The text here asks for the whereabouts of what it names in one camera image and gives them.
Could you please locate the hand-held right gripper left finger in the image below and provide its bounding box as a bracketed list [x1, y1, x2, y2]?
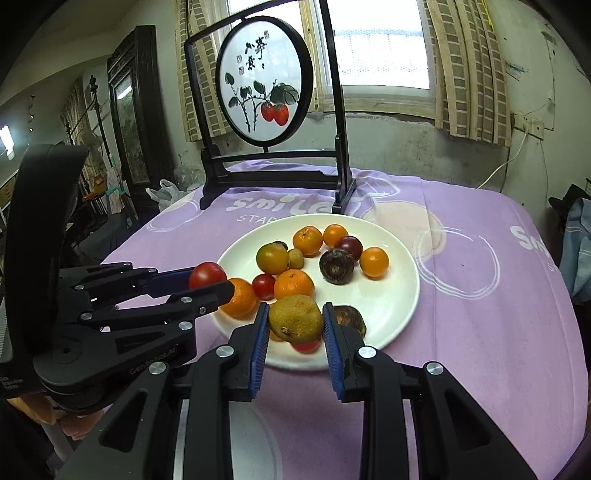
[60, 302, 271, 480]

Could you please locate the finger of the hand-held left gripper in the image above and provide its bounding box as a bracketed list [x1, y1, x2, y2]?
[79, 280, 237, 334]
[59, 261, 195, 304]

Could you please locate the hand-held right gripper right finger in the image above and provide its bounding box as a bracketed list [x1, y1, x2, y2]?
[322, 302, 539, 480]

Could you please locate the large red tomato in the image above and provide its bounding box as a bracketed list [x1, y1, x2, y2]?
[189, 261, 228, 291]

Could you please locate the white round plate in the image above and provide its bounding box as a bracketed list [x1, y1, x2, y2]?
[216, 213, 421, 371]

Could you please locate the green-orange tomato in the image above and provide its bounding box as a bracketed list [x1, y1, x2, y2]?
[256, 243, 290, 275]

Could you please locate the orange tomato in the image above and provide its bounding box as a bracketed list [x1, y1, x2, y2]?
[322, 224, 349, 248]
[359, 247, 389, 278]

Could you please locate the person's left hand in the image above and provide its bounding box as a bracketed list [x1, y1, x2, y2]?
[59, 408, 105, 440]

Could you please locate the orange mandarin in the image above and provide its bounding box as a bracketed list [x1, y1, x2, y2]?
[221, 278, 258, 319]
[274, 269, 315, 301]
[293, 226, 323, 257]

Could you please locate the dark brown water chestnut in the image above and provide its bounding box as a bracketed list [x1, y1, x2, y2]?
[333, 305, 368, 337]
[320, 248, 356, 285]

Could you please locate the small red tomato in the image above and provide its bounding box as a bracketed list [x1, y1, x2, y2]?
[252, 273, 277, 300]

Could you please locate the white plastic bag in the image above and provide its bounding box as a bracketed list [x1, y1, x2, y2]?
[146, 179, 180, 210]

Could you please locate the standing fan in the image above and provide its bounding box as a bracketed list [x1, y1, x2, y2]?
[79, 129, 103, 183]

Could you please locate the dark purple tomato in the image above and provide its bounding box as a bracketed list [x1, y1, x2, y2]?
[340, 235, 363, 260]

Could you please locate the purple printed tablecloth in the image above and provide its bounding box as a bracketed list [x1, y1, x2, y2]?
[99, 159, 591, 480]

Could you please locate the dark wooden framed cabinet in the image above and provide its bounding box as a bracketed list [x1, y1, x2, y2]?
[107, 25, 160, 188]

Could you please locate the beige checked curtain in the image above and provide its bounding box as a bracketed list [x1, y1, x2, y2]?
[425, 0, 512, 146]
[175, 0, 234, 143]

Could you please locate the black framed round painted screen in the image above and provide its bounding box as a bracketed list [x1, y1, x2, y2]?
[184, 0, 357, 215]

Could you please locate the blue cloth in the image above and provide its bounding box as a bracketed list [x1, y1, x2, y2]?
[558, 196, 591, 303]

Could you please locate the black hat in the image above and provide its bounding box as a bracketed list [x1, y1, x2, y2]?
[548, 184, 591, 217]

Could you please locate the window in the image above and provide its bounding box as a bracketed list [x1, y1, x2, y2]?
[226, 0, 437, 114]

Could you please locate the white cable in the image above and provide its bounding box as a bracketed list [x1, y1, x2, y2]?
[475, 131, 528, 189]

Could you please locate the white wall socket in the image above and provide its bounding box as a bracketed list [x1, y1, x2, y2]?
[512, 113, 546, 137]

